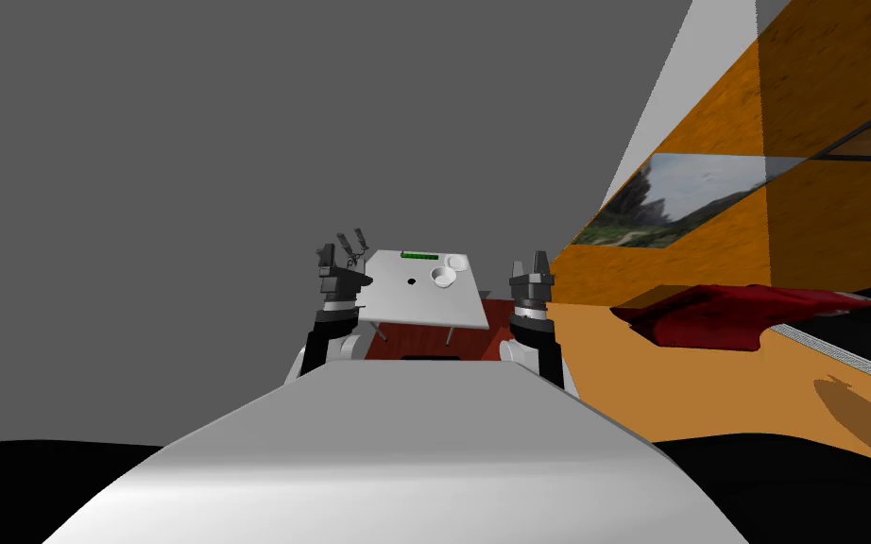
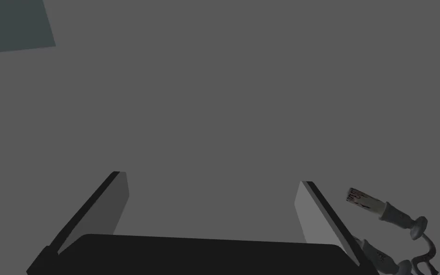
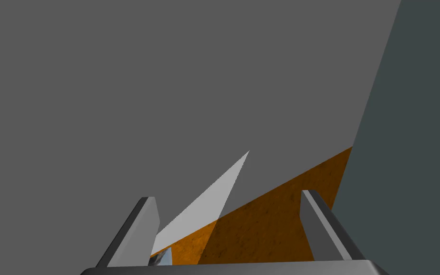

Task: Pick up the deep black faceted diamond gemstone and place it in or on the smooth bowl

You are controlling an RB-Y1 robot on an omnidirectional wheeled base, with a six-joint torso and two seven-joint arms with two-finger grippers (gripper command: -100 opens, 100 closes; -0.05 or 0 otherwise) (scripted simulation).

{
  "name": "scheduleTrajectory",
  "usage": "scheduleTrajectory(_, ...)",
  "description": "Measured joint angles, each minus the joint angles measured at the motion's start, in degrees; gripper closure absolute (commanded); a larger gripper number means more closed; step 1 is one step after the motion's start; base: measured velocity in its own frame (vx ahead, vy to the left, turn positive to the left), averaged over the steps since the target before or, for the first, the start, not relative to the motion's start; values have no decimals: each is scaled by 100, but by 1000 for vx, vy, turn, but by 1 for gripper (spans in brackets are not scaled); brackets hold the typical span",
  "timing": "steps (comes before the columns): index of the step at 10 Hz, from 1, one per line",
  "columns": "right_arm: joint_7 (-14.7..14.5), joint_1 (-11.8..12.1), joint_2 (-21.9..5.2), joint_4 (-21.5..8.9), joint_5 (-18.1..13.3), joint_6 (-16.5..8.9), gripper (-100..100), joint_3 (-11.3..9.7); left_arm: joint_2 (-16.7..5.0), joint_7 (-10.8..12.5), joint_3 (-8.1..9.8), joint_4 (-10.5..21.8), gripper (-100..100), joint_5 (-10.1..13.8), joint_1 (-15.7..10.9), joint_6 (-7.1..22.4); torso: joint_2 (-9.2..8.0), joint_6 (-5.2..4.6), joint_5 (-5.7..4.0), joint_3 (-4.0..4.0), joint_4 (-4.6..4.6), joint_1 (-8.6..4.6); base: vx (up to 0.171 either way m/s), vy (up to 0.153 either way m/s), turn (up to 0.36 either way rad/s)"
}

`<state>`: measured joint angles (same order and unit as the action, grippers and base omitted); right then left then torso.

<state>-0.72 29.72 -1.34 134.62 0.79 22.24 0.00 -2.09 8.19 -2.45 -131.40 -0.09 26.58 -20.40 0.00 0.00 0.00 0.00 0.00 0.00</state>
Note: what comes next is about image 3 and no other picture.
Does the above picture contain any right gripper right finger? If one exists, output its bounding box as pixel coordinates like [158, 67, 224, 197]
[300, 189, 366, 262]

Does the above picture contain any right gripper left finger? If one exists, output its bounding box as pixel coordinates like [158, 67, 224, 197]
[95, 196, 161, 268]

